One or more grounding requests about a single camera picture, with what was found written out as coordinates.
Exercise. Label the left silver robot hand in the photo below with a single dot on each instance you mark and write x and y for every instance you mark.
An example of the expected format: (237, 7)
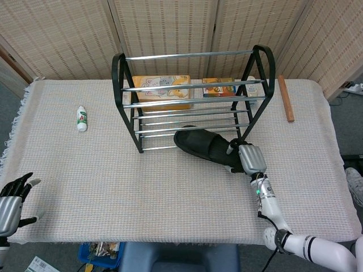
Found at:
(10, 209)

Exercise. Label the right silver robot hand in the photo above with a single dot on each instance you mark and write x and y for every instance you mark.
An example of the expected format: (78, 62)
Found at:
(252, 158)

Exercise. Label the black rubber slipper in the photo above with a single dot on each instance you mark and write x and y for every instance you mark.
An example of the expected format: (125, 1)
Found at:
(198, 141)

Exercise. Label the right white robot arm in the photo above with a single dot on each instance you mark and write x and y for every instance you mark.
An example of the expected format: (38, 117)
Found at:
(269, 195)

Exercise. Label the black metal shoe rack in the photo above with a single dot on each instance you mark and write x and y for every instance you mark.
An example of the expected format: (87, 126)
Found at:
(114, 79)

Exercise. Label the printed paper sheet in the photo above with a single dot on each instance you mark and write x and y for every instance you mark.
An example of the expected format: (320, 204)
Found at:
(39, 265)

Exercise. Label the wooden rolling stick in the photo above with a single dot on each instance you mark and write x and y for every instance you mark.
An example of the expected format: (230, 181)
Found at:
(286, 99)

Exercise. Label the white jar with blue lid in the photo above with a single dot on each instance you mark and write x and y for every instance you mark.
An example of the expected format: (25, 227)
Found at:
(253, 89)

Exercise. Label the small orange and blue box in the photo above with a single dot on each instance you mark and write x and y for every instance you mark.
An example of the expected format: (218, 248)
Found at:
(217, 89)

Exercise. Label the blue plastic crate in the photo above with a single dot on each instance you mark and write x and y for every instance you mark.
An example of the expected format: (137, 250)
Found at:
(85, 255)

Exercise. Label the white sneaker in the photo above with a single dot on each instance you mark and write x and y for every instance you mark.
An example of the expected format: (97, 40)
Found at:
(354, 181)

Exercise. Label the beige woven tablecloth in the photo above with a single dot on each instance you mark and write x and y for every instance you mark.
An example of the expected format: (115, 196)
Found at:
(113, 184)

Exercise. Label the white bottle with green label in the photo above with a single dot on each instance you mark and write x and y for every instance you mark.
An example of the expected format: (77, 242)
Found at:
(82, 119)

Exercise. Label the yellow cat-print tissue pack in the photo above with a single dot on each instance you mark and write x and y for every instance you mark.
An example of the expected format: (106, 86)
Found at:
(158, 82)

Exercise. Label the blue padded seat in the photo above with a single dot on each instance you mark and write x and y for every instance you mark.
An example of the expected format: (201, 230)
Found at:
(181, 258)

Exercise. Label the white power strip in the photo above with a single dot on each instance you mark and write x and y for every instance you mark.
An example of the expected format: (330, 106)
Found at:
(356, 88)

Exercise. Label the beige woven folding screen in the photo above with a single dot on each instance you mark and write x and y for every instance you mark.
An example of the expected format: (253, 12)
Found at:
(56, 34)

